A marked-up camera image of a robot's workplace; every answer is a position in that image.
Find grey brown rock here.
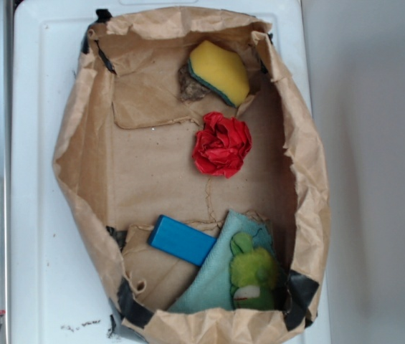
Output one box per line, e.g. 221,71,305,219
178,64,211,102

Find green plush toy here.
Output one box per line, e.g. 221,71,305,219
229,232,280,311

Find yellow and green sponge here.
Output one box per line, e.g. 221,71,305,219
188,41,249,108

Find brown paper bag tray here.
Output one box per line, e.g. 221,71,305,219
53,6,330,343

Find light teal cloth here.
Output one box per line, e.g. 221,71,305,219
168,210,274,314

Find blue rectangular block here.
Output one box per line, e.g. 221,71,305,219
148,215,216,267

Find red crumpled paper ball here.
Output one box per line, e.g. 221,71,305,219
192,112,252,178

